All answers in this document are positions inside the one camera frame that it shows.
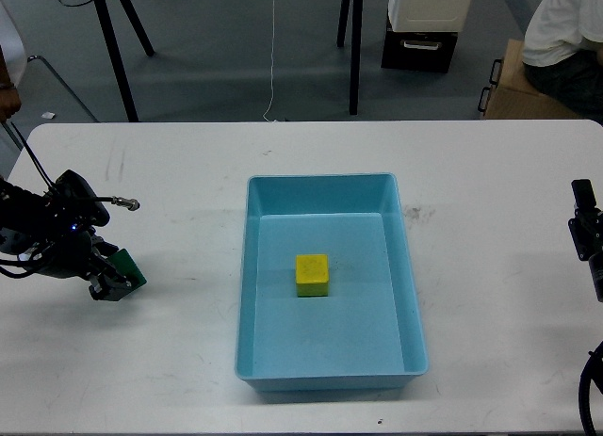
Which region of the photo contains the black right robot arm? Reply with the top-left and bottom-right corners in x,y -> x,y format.
567,178 -> 602,435

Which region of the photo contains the black drawer box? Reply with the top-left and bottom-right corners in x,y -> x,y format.
381,25 -> 459,73

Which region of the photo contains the white hanging cable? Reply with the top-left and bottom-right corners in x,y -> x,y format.
263,0 -> 289,123

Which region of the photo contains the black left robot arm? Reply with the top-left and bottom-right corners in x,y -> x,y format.
1,170 -> 146,301

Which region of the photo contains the black tripod leg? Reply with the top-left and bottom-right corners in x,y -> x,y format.
119,0 -> 155,57
92,0 -> 139,122
349,0 -> 364,116
336,0 -> 351,48

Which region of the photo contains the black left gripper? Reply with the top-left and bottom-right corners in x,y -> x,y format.
1,228 -> 133,301

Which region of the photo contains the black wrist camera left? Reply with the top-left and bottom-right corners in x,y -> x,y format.
46,170 -> 140,227

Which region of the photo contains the white chair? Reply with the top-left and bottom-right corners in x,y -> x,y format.
1,3 -> 98,122

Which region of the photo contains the seated person white shirt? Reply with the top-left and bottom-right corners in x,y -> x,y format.
522,0 -> 602,123

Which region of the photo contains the green foam block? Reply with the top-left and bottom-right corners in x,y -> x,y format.
107,249 -> 147,289

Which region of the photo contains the light blue plastic bin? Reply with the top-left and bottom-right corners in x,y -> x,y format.
235,173 -> 429,391

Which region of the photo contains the black tripod leg rear centre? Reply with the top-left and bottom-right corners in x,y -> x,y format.
336,0 -> 351,48

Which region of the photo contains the cardboard box with handles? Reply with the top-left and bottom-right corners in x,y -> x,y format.
478,40 -> 581,120

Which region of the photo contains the yellow foam block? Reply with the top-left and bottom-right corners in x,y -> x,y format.
295,253 -> 330,298

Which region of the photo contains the black tripod leg inner left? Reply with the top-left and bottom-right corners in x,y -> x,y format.
119,0 -> 155,57

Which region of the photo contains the white storage box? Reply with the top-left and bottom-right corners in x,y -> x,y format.
387,0 -> 472,33

